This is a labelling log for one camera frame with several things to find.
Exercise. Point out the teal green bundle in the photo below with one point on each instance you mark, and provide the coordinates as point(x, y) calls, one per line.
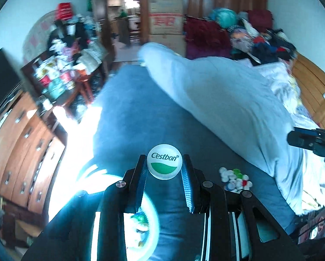
point(224, 17)

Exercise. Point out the black television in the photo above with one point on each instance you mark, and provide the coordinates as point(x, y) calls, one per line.
point(1, 81)

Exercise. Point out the dark red blanket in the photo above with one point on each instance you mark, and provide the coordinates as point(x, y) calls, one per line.
point(206, 38)

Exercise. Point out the red-printed cardboard box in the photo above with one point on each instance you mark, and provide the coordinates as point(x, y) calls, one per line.
point(165, 23)

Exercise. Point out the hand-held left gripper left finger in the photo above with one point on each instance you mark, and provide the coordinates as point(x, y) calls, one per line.
point(140, 190)

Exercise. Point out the teal perforated plastic basket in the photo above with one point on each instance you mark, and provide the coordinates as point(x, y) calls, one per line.
point(154, 223)

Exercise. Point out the light blue blanket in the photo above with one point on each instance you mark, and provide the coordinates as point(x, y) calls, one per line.
point(219, 92)

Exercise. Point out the dark wooden door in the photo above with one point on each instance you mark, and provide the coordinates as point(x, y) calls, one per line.
point(101, 19)

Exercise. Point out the white floral quilt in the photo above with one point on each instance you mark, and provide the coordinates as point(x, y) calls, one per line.
point(290, 87)

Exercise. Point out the printed cardboard box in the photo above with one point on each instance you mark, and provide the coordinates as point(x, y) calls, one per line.
point(27, 232)

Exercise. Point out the green hanging ornament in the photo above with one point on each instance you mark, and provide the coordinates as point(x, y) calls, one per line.
point(89, 2)

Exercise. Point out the mixed colourful clothes heap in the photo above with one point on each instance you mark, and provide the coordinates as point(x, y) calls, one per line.
point(263, 43)

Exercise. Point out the plain cardboard box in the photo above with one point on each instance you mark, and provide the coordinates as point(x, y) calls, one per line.
point(165, 5)
point(166, 42)

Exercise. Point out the wooden dresser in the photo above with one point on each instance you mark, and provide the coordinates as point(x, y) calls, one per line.
point(18, 155)

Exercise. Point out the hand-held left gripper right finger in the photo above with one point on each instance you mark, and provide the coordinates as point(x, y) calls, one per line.
point(188, 190)

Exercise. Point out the red box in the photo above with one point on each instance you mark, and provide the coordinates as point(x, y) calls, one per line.
point(66, 10)

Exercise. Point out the small group of bottle caps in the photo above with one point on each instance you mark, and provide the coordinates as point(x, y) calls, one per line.
point(234, 179)

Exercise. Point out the white green-printed bottle cap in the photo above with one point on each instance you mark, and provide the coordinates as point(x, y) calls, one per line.
point(164, 155)

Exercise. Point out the green bag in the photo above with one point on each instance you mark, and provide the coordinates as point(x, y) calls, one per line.
point(56, 87)

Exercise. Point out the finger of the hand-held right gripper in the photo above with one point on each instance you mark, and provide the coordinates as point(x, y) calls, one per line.
point(314, 146)
point(309, 131)

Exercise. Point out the wooden headboard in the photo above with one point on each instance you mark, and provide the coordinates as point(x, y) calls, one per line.
point(314, 92)

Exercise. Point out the red and white bucket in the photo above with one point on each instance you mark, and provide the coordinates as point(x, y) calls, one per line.
point(67, 79)

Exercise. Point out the black clothes pile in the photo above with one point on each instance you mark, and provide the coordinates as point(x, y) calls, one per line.
point(70, 32)

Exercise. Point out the woven mesh bag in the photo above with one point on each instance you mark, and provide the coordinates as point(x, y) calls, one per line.
point(93, 58)

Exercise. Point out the dark wooden side table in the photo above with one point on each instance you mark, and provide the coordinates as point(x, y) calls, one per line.
point(78, 87)

